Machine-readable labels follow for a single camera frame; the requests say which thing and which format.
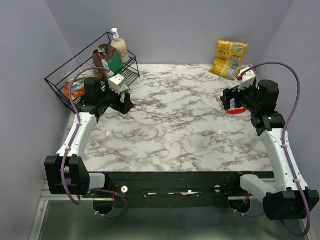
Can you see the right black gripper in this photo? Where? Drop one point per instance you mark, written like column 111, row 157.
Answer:
column 229, row 94

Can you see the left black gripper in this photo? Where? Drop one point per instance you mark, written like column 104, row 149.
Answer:
column 124, row 107

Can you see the metal red key organizer plate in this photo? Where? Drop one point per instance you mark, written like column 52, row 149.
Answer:
column 236, row 111

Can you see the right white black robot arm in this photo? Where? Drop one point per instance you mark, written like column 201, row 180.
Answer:
column 291, row 196

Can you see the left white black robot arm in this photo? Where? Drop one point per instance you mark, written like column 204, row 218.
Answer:
column 66, row 172

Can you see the green white snack packet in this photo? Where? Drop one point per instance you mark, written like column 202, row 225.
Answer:
column 124, row 88

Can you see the yellow chips bag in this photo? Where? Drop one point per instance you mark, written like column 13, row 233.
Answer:
column 228, row 59

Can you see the orange snack packet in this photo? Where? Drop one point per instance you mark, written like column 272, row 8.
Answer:
column 75, row 94

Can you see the brown green bag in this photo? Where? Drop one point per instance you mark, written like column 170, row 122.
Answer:
column 107, row 53

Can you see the clear plastic packet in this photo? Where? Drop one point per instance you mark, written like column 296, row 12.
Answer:
column 80, row 82

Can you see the cream pump lotion bottle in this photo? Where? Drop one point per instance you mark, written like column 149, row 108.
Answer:
column 120, row 45

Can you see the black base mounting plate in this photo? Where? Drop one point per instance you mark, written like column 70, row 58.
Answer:
column 171, row 189

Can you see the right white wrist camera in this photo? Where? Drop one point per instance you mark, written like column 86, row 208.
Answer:
column 246, row 79

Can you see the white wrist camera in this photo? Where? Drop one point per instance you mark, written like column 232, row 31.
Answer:
column 246, row 79
column 116, row 83

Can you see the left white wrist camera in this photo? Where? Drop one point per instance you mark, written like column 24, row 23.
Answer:
column 116, row 83

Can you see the aluminium rail frame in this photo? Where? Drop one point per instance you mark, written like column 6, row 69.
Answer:
column 238, row 205

